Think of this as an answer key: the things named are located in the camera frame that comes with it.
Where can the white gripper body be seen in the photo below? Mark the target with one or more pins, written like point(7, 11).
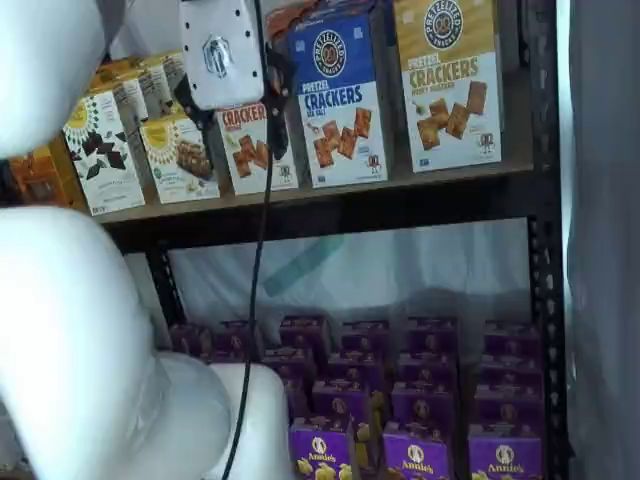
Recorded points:
point(222, 55)

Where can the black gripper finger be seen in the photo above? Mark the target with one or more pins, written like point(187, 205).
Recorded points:
point(202, 119)
point(277, 75)

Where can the blue white pretzel crackers box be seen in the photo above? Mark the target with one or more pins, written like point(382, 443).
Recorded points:
point(340, 100)

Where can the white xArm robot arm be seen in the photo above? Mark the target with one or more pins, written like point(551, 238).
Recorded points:
point(75, 325)

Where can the Simple Mills box brown cookies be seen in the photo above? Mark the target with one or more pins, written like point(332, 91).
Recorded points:
point(180, 165)

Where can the orange white pretzel crackers box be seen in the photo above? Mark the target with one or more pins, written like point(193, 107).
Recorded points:
point(250, 160)
point(280, 20)

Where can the yellow white Simple Mills box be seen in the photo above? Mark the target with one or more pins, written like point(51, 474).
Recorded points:
point(160, 75)
point(120, 85)

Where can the Simple Mills box dark cookies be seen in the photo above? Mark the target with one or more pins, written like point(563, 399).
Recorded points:
point(105, 165)

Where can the brown wooden shelf board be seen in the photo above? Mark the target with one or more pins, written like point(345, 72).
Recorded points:
point(400, 182)

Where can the orange brown snack box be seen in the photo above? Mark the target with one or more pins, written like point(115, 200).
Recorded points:
point(45, 180)

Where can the yellow white pretzel crackers box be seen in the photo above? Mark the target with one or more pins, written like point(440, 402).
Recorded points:
point(450, 100)

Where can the purple Annie's snack box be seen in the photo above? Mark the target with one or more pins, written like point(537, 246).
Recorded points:
point(340, 400)
point(320, 450)
point(428, 369)
point(356, 369)
point(191, 340)
point(512, 372)
point(432, 334)
point(509, 407)
point(290, 362)
point(232, 340)
point(424, 405)
point(512, 339)
point(417, 455)
point(299, 397)
point(505, 457)
point(366, 337)
point(304, 331)

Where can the black metal shelf rack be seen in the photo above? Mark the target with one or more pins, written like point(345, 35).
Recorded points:
point(547, 300)

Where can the teal tape strip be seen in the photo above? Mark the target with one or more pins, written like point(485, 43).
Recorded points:
point(305, 265)

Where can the white backdrop sheet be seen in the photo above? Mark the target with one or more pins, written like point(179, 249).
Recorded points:
point(400, 270)

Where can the grey fabric curtain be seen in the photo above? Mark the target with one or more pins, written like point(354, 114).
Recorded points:
point(605, 250)

